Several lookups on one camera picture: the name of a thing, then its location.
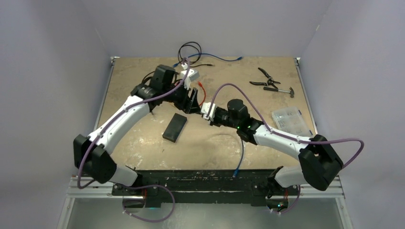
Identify black coiled cable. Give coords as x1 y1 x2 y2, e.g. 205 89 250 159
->
177 42 213 68

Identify claw hammer black handle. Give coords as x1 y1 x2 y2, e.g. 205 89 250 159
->
263 87 295 98

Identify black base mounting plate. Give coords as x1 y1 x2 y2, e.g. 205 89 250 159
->
112 169 298 208

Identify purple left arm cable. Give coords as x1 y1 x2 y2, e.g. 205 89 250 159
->
76 57 191 223

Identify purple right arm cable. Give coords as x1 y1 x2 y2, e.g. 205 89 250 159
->
207 83 365 216

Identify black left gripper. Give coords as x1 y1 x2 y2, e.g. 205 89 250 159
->
163 80 201 114

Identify aluminium table edge rail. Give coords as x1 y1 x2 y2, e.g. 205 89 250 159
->
293 57 318 134

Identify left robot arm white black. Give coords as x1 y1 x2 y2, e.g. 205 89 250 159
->
73 63 201 195

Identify aluminium front frame rails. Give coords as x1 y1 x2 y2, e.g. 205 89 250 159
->
57 177 353 229

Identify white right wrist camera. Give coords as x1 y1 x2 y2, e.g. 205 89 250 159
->
201 102 217 121

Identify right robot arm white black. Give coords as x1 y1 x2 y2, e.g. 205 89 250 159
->
201 99 343 194

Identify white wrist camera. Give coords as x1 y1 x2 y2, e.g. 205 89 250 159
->
201 102 217 121
180 63 200 89

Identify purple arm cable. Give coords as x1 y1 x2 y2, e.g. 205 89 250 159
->
76 57 191 223
207 83 365 216

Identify black wire stripper pliers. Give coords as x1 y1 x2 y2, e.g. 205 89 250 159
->
249 67 282 89

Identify black network switch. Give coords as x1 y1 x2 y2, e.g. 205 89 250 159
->
162 113 187 143

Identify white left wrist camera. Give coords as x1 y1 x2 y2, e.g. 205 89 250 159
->
180 63 200 89

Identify blue ethernet cable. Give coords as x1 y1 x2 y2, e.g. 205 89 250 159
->
171 53 244 68
232 139 245 178

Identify clear plastic screw box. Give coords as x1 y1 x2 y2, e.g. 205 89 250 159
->
272 106 313 137

